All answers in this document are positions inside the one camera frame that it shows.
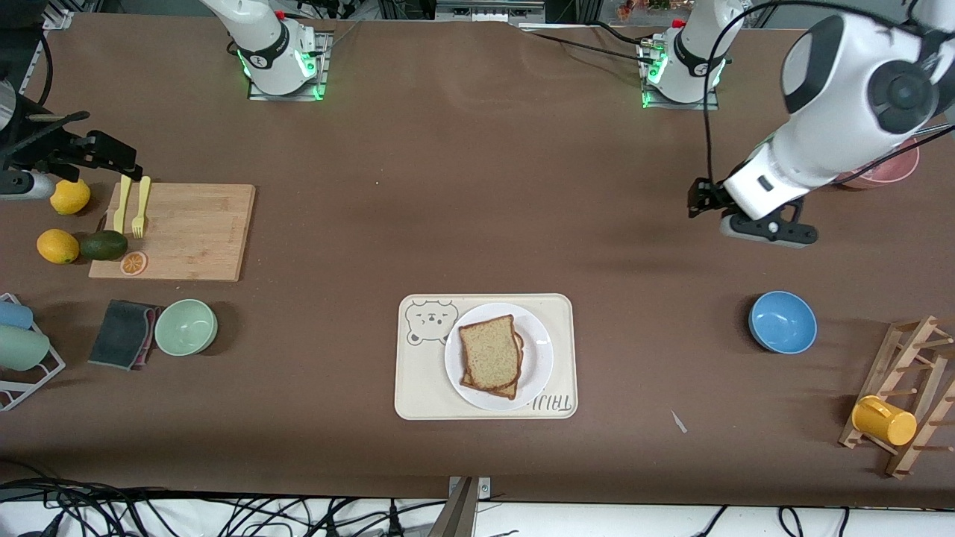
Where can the blue bowl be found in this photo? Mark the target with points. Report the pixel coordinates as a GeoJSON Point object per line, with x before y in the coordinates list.
{"type": "Point", "coordinates": [782, 322]}

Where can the white round plate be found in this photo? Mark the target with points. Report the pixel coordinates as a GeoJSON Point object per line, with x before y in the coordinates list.
{"type": "Point", "coordinates": [541, 358]}

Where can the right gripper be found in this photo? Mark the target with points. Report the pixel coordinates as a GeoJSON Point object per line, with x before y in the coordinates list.
{"type": "Point", "coordinates": [46, 151]}

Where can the yellow plastic knife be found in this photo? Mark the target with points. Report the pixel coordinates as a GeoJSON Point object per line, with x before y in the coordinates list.
{"type": "Point", "coordinates": [121, 212]}

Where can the light blue cup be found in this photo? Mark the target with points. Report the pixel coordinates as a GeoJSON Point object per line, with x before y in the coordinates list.
{"type": "Point", "coordinates": [15, 315]}

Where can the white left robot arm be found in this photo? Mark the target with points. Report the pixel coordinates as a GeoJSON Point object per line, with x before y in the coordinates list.
{"type": "Point", "coordinates": [843, 97]}

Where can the yellow lemon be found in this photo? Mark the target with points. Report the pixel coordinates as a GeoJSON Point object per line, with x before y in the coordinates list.
{"type": "Point", "coordinates": [57, 247]}
{"type": "Point", "coordinates": [73, 200]}

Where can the wooden cutting board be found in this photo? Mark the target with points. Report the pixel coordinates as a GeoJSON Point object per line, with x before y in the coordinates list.
{"type": "Point", "coordinates": [179, 231]}

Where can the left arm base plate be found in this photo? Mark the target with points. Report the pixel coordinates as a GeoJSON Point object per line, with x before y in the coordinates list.
{"type": "Point", "coordinates": [671, 106]}

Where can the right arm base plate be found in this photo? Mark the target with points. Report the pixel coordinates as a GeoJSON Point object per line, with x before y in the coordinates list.
{"type": "Point", "coordinates": [323, 71]}

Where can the pale green bowl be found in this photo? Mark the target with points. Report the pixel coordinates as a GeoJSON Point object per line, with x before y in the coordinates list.
{"type": "Point", "coordinates": [186, 328]}

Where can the pink bowl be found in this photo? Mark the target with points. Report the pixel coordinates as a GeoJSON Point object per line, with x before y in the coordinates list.
{"type": "Point", "coordinates": [895, 170]}

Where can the grey metal box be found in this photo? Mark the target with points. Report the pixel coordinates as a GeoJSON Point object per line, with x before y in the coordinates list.
{"type": "Point", "coordinates": [489, 11]}

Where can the pale green cup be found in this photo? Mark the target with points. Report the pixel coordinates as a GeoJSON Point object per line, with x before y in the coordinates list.
{"type": "Point", "coordinates": [22, 348]}

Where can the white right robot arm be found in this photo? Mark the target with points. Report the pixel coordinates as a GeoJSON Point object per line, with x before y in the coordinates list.
{"type": "Point", "coordinates": [268, 52]}

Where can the folded grey cloth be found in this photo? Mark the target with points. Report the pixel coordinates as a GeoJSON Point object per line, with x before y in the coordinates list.
{"type": "Point", "coordinates": [119, 335]}

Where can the cream bear print tray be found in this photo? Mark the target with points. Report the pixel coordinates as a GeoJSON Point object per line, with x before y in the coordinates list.
{"type": "Point", "coordinates": [421, 388]}

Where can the wooden mug rack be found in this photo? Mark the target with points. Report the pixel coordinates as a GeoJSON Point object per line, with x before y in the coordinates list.
{"type": "Point", "coordinates": [881, 358]}

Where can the yellow plastic fork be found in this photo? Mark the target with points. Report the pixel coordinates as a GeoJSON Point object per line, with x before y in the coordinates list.
{"type": "Point", "coordinates": [142, 203]}

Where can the orange slice toy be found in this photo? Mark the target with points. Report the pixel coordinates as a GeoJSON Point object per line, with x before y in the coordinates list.
{"type": "Point", "coordinates": [133, 263]}

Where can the small paper scrap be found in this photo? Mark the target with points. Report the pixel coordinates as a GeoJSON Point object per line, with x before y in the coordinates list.
{"type": "Point", "coordinates": [678, 422]}

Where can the green avocado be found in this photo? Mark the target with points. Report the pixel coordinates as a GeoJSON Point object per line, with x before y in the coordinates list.
{"type": "Point", "coordinates": [104, 245]}

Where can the brown crust bread slice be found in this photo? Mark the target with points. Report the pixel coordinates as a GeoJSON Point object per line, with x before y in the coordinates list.
{"type": "Point", "coordinates": [489, 350]}
{"type": "Point", "coordinates": [509, 392]}

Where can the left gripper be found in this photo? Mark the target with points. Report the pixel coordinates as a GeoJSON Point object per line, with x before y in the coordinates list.
{"type": "Point", "coordinates": [704, 195]}

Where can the metal clamp bracket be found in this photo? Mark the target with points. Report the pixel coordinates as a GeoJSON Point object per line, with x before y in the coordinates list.
{"type": "Point", "coordinates": [462, 514]}

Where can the yellow mug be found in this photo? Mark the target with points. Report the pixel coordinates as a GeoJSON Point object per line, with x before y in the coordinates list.
{"type": "Point", "coordinates": [884, 421]}

